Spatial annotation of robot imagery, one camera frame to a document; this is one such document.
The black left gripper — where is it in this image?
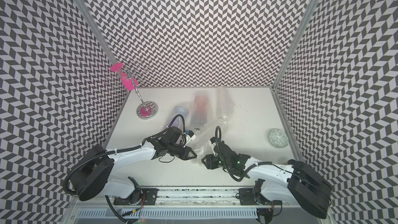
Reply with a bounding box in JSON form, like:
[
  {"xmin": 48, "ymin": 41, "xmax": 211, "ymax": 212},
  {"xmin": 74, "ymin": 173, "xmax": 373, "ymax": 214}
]
[{"xmin": 167, "ymin": 143, "xmax": 198, "ymax": 161}]

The clear bubble wrap sheet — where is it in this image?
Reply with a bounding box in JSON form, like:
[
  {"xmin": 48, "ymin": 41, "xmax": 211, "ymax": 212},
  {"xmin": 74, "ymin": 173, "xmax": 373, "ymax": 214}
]
[{"xmin": 190, "ymin": 119, "xmax": 229, "ymax": 166}]

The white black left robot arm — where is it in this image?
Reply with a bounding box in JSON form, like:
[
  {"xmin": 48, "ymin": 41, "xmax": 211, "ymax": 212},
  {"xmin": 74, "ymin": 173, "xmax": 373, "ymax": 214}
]
[{"xmin": 62, "ymin": 127, "xmax": 197, "ymax": 204}]

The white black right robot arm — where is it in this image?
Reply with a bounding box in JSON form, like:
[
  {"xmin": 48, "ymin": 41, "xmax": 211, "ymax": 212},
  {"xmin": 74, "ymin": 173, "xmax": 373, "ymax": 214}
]
[{"xmin": 202, "ymin": 138, "xmax": 332, "ymax": 219}]

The blue purple wrapped vase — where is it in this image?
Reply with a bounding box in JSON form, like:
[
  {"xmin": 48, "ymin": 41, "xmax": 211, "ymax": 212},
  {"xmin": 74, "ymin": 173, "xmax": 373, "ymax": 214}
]
[{"xmin": 167, "ymin": 105, "xmax": 189, "ymax": 130}]

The pink wrapped vase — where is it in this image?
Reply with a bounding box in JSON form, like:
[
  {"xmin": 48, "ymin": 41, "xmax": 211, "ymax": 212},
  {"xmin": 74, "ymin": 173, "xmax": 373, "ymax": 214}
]
[{"xmin": 191, "ymin": 95, "xmax": 209, "ymax": 129}]

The clear wrapped vase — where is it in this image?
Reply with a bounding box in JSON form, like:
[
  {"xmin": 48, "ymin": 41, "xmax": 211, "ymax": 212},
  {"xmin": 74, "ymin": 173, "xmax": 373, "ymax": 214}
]
[{"xmin": 216, "ymin": 87, "xmax": 235, "ymax": 121}]

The green patterned bowl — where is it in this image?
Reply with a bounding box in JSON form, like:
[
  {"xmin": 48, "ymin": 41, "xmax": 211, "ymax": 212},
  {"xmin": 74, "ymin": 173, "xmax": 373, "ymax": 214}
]
[{"xmin": 267, "ymin": 129, "xmax": 289, "ymax": 148}]

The pink plastic wine glass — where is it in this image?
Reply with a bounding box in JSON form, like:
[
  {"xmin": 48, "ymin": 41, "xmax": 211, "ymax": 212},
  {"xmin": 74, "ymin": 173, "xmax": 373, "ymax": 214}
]
[{"xmin": 110, "ymin": 62, "xmax": 138, "ymax": 91}]

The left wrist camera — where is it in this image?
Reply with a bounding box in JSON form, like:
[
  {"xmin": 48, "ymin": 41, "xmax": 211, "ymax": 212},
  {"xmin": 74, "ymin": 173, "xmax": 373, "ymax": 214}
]
[{"xmin": 185, "ymin": 130, "xmax": 196, "ymax": 143}]

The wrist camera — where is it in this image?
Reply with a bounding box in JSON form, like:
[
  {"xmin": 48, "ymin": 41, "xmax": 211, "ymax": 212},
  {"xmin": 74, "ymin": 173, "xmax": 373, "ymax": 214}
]
[
  {"xmin": 208, "ymin": 140, "xmax": 217, "ymax": 152},
  {"xmin": 185, "ymin": 130, "xmax": 196, "ymax": 143}
]

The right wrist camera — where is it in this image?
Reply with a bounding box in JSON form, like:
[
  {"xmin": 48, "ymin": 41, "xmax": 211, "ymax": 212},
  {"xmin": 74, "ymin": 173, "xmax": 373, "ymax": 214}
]
[{"xmin": 208, "ymin": 140, "xmax": 217, "ymax": 152}]

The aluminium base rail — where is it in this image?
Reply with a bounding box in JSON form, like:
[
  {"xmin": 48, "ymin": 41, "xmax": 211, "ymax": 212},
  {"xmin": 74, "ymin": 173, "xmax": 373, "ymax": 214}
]
[{"xmin": 71, "ymin": 186, "xmax": 315, "ymax": 209}]

